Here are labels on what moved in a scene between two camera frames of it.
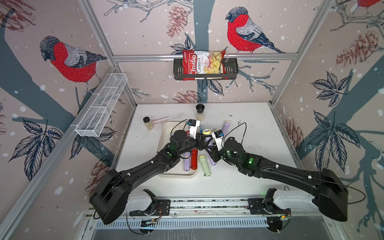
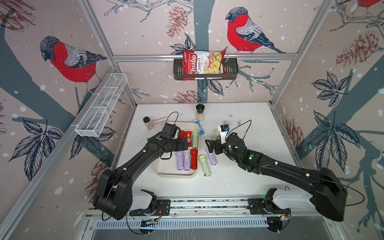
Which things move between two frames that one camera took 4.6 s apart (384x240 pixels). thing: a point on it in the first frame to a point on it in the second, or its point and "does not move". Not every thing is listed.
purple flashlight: (211, 160) does not move
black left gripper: (202, 145) to (181, 147)
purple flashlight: (187, 161) does not move
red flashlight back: (194, 159) does not move
